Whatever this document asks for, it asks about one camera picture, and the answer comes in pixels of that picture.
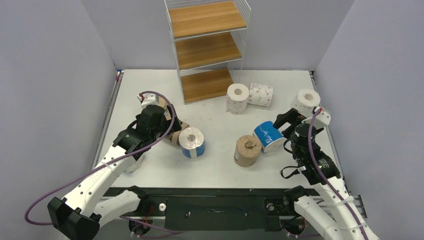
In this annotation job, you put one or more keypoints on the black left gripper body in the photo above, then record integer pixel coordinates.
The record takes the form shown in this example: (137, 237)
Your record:
(163, 130)

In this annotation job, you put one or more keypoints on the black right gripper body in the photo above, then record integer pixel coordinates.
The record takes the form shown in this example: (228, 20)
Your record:
(293, 122)

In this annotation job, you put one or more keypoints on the blue white roll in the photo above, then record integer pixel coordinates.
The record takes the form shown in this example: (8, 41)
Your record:
(269, 136)
(192, 142)

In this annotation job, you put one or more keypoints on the brown paper roll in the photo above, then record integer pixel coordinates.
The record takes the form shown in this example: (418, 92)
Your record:
(247, 150)

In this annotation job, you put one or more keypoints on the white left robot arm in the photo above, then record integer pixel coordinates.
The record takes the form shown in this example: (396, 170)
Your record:
(80, 214)

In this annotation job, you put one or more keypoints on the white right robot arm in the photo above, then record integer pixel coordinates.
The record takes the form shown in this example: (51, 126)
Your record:
(336, 217)

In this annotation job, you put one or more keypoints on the brown cartoon printed roll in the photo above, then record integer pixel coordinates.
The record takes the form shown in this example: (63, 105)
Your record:
(173, 136)

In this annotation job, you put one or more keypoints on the blue white wrapped roll lying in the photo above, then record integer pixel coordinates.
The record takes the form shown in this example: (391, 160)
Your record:
(269, 136)

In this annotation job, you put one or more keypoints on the white dotted roll lying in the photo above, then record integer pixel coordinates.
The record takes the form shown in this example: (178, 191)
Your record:
(260, 94)

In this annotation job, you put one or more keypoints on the blue roll left edge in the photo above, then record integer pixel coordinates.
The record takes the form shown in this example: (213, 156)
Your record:
(136, 165)

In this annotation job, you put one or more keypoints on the white dotted roll upright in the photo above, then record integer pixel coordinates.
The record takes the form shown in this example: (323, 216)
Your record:
(237, 97)

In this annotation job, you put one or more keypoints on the white roll near right wall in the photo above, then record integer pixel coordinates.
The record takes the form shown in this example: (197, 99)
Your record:
(305, 101)

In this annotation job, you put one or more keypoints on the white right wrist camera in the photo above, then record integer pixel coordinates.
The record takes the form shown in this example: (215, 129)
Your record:
(322, 120)

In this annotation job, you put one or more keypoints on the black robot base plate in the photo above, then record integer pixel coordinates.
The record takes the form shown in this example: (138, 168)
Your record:
(217, 209)

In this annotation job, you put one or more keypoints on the white wire wooden shelf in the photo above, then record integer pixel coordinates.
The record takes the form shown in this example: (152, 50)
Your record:
(209, 39)

